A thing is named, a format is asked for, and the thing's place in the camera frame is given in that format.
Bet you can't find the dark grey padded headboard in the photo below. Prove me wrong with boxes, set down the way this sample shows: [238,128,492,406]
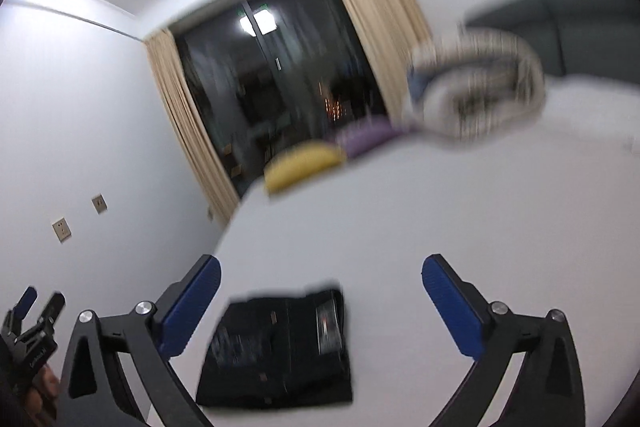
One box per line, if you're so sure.
[464,0,639,84]

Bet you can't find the person left hand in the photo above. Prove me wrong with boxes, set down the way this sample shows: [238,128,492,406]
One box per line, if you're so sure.
[23,364,60,426]

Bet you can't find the beige curtain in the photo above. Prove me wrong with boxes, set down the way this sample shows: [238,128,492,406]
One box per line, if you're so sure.
[342,0,431,121]
[144,29,240,227]

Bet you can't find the wall socket plate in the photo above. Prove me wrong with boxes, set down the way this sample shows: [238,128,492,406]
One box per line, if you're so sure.
[91,194,107,213]
[52,218,72,243]

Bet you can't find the beige curtain right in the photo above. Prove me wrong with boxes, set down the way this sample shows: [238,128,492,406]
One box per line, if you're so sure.
[342,0,431,121]

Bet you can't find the rolled beige grey duvet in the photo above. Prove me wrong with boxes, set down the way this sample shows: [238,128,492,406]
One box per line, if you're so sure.
[401,28,547,143]

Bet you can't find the purple pillow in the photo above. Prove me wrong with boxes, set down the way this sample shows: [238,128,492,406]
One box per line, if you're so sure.
[332,116,408,159]

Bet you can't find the beige curtain left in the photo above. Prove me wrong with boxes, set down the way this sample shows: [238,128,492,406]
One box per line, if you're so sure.
[144,29,240,227]

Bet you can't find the wall socket plate upper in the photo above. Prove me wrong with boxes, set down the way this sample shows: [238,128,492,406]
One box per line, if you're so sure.
[91,194,107,213]

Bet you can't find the black denim pants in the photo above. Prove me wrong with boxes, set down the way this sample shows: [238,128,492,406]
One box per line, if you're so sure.
[196,286,354,410]

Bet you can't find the wall socket plate lower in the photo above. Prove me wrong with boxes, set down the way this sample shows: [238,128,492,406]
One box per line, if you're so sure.
[52,218,72,243]

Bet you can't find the yellow pillow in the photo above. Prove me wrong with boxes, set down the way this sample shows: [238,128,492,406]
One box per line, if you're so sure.
[264,140,347,195]

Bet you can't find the dark glass window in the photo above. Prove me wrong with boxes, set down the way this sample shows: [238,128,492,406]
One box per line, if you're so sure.
[171,0,386,195]

